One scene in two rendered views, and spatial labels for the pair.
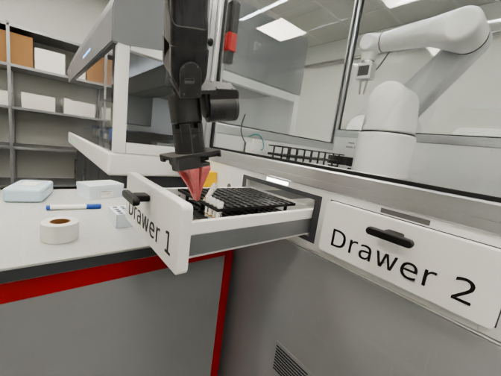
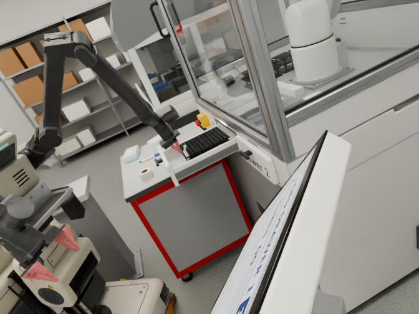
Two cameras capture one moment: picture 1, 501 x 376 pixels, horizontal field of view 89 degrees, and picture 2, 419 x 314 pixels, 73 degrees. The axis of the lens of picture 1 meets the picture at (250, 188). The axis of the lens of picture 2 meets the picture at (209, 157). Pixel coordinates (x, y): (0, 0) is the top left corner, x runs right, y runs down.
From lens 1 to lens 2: 90 cm
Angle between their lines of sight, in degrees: 35
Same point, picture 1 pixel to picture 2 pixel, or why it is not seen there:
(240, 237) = (197, 166)
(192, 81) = (152, 121)
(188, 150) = (166, 139)
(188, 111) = (158, 127)
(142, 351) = (199, 212)
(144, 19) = (132, 24)
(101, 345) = (179, 212)
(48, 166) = not seen: hidden behind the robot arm
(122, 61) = (135, 59)
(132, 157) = not seen: hidden behind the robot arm
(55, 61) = (101, 26)
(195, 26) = (141, 109)
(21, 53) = not seen: hidden behind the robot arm
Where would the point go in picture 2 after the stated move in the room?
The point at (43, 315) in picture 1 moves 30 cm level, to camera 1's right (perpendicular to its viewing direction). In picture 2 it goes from (154, 205) to (202, 203)
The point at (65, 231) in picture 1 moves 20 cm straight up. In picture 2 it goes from (147, 174) to (130, 143)
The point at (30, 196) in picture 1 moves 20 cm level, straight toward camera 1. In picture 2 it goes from (132, 157) to (135, 169)
